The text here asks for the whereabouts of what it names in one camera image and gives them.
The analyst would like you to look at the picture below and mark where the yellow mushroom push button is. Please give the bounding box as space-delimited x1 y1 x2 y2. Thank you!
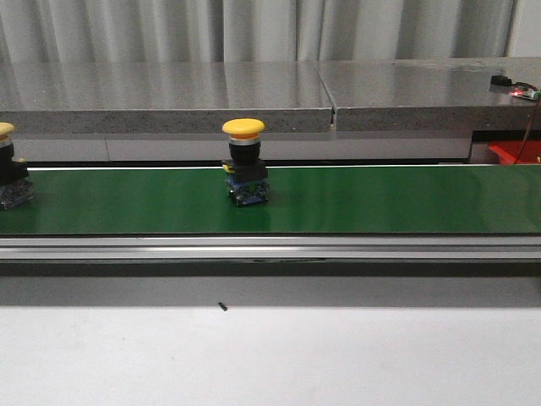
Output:
222 118 270 206
1 122 34 210

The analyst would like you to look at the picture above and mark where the grey stone bench left slab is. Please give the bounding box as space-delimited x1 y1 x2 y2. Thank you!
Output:
1 62 333 134

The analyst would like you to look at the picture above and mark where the grey stone bench slab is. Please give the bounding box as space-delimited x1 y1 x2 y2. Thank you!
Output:
1 62 333 134
319 58 540 131

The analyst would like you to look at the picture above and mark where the grey stone bench right slab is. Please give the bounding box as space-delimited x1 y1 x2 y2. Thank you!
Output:
319 58 540 131

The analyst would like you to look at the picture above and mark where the green conveyor belt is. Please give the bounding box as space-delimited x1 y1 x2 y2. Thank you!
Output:
1 165 540 235

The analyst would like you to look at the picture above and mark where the red plastic bin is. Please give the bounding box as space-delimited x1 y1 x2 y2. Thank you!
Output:
489 140 541 165

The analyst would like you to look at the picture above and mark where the black connector plug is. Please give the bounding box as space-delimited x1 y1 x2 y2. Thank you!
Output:
490 74 513 87

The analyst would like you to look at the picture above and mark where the small lit circuit board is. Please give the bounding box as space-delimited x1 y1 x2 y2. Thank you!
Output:
511 85 540 102

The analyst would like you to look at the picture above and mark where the grey pleated curtain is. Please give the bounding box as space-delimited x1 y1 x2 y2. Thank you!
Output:
1 1 540 63

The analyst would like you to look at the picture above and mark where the aluminium conveyor frame rail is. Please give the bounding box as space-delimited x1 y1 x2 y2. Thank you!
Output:
1 236 540 261

